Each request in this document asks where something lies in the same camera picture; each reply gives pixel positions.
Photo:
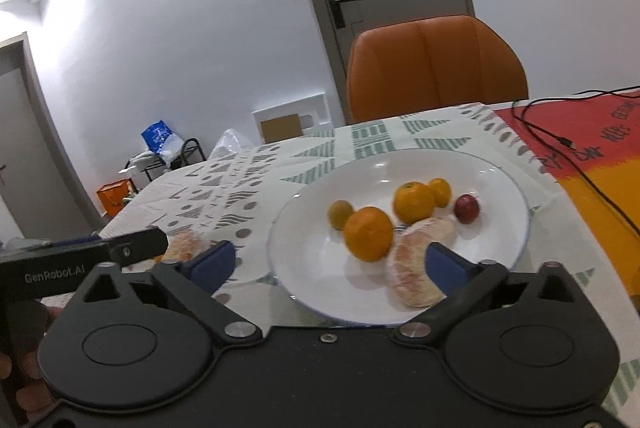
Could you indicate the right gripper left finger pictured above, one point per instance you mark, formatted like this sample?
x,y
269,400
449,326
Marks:
x,y
184,291

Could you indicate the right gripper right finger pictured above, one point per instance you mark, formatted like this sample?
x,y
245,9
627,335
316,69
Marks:
x,y
467,286

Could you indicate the peeled pomelo segment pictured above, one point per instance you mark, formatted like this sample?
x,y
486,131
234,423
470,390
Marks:
x,y
183,246
405,270

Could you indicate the red small fruit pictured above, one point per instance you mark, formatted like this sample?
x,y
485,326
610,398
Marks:
x,y
466,208

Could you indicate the small orange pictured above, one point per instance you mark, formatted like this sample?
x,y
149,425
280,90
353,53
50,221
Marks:
x,y
441,191

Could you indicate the medium orange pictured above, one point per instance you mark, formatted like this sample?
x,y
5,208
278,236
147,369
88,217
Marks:
x,y
413,201

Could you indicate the large orange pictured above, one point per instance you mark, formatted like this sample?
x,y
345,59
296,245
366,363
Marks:
x,y
368,234

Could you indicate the green-brown round fruit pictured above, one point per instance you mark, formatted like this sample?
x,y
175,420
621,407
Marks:
x,y
338,214

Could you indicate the person's left hand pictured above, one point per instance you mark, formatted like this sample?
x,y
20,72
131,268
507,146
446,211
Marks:
x,y
27,323

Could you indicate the patterned tablecloth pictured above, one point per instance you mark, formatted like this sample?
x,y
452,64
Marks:
x,y
237,197

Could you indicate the orange paper bag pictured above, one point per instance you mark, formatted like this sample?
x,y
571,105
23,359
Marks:
x,y
112,196

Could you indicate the white ceramic plate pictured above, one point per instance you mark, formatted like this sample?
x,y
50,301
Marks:
x,y
311,260

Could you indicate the translucent plastic bag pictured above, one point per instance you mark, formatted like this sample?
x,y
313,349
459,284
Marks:
x,y
231,142

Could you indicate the blue white bag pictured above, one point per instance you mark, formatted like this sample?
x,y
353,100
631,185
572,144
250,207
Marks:
x,y
162,141

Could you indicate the white foam packaging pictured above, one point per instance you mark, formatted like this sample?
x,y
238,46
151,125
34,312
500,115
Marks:
x,y
293,119

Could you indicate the red orange mat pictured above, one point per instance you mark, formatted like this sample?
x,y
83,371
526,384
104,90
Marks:
x,y
590,143

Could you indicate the orange leather chair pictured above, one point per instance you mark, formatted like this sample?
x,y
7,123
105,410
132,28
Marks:
x,y
420,65

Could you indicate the black door lock handle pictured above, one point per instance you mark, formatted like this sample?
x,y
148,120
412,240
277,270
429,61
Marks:
x,y
336,10

